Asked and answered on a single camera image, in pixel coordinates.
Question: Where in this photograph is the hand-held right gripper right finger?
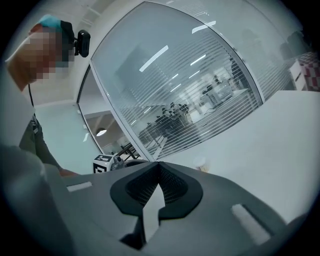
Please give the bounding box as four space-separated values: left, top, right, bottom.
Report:
142 161 291 256

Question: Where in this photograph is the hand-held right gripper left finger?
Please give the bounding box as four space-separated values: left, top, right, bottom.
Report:
61 161 166 256

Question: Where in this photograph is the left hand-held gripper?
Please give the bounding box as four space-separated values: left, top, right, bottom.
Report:
93 154 126 174

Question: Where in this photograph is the clear cotton swab container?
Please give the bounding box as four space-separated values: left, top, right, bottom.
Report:
193 155 211 173

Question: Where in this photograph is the person's left forearm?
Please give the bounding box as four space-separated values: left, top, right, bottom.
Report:
59 168 79 177

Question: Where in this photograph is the person's grey clothed torso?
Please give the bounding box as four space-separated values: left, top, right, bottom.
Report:
0 82 66 256

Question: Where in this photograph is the glass partition with striped blinds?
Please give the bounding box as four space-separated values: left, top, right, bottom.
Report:
90 1 264 162

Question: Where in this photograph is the person's head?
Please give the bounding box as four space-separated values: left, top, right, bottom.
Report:
5 24 76 91

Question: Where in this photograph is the red and white checkered box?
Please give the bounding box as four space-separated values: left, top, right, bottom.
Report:
297 50 320 92

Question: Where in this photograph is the glass door with white frame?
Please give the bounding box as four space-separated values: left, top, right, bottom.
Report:
76 65 141 161

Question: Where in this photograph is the black camera cable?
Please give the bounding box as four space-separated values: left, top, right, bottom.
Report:
27 83 36 116

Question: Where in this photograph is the black head-mounted camera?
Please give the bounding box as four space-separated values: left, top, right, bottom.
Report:
73 29 92 59

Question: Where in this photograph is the teal and black head strap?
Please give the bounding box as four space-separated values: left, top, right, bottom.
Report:
29 13 76 41

